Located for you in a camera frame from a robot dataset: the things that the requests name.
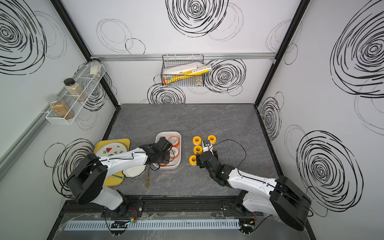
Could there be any white wire spice rack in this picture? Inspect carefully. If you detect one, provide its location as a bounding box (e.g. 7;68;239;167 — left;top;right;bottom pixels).
46;61;107;125

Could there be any black aluminium corner post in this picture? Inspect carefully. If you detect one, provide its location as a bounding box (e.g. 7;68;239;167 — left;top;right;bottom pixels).
50;0;121;109

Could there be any yellow plastic tray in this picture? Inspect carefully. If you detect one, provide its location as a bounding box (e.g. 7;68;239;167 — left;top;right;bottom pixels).
94;139;131;187

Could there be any yellow sealing tape roll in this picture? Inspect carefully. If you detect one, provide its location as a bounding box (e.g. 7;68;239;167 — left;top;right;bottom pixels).
194;146;203;155
193;136;202;146
189;155;197;166
208;135;217;145

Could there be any gold fork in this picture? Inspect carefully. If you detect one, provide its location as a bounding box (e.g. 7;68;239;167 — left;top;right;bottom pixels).
145;167;151;189

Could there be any silver wall rail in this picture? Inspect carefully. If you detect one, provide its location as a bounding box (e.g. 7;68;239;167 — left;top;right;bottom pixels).
91;52;277;62

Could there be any light spice jar black lid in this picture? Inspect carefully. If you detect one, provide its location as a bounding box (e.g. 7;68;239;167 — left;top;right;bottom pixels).
64;78;88;102

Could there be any white paper package in basket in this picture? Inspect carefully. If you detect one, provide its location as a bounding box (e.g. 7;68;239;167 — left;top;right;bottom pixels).
163;62;205;75

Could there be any black wire wall basket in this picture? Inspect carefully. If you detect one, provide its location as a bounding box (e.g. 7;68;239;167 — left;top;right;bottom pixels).
161;54;204;87

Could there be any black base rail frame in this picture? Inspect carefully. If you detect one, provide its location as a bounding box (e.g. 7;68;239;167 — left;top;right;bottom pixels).
48;196;315;240

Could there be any yellow foil wrap box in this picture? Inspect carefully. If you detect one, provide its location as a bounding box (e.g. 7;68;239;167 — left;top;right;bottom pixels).
162;65;212;87

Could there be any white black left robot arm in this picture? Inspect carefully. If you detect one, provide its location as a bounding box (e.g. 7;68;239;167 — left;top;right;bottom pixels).
65;137;173;216

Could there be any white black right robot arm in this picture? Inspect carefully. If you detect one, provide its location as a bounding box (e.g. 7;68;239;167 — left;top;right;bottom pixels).
196;151;312;231

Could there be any brown spice jar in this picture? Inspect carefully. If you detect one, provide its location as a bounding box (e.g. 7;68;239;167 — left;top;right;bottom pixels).
47;95;75;120

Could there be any white slotted cable duct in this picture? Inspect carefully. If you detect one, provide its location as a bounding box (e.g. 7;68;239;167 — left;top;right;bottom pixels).
64;219;241;231

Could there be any white scalloped small dish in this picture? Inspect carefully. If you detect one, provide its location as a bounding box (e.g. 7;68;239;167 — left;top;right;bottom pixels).
122;165;146;178

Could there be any white spice jar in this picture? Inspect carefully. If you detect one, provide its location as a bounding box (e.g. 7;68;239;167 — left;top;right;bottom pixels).
90;59;102;78

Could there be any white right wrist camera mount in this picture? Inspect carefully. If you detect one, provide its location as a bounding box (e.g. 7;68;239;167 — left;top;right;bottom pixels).
202;140;212;153

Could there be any watermelon pattern white plate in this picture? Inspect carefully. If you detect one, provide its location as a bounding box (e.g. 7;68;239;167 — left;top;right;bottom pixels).
95;143;128;157

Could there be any white plastic storage box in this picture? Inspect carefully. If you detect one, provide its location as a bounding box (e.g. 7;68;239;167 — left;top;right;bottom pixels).
155;131;182;170

